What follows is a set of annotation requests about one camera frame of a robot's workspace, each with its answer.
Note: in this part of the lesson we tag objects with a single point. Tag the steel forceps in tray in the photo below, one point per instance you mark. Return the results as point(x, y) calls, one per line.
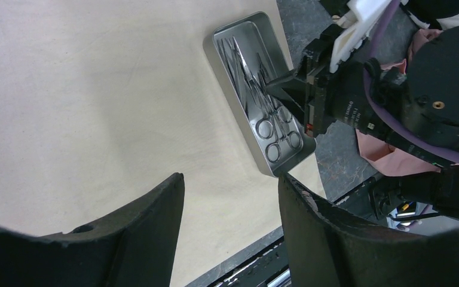
point(249, 86)

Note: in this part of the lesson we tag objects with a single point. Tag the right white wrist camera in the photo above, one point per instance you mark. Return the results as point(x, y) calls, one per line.
point(357, 24)

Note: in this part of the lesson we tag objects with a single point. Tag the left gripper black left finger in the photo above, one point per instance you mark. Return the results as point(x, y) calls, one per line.
point(134, 245)

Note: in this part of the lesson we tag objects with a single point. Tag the pink crumpled cloth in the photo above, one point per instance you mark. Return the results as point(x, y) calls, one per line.
point(383, 157)

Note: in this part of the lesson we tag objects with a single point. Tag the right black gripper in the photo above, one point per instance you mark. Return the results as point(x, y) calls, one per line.
point(303, 90)

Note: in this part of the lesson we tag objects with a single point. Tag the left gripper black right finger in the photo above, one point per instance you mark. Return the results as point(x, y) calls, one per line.
point(328, 246)

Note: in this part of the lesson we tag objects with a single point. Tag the steel scissors in tray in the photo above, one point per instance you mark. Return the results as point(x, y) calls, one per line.
point(274, 126)

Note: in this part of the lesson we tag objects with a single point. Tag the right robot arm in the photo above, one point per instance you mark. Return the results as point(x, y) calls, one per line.
point(389, 106)

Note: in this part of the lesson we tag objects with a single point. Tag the metal instrument tray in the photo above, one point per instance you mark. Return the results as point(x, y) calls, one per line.
point(255, 35)

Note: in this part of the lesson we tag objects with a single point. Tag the beige cloth wrap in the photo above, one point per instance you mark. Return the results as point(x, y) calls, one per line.
point(100, 101)

